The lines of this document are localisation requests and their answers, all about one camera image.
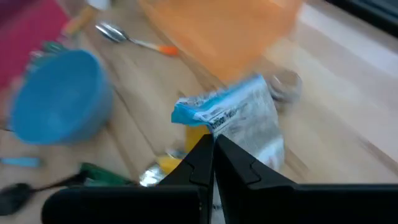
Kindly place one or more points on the orange plastic bin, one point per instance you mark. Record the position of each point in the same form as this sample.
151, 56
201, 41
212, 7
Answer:
217, 31

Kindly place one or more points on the green rectangular spice tin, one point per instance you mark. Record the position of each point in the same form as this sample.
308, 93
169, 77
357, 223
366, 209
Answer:
99, 175

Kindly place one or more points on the large black spoon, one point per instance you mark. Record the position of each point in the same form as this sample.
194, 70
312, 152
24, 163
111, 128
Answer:
14, 197

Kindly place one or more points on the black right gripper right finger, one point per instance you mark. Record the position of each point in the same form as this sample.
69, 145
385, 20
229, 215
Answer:
264, 202

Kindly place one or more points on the small round glass jar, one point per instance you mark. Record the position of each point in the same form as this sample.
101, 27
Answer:
286, 85

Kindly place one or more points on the blue bowl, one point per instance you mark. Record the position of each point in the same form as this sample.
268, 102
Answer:
59, 99

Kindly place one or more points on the pink plastic bin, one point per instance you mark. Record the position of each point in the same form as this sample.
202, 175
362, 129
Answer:
25, 37

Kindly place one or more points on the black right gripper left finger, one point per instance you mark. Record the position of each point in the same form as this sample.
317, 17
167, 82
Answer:
186, 202

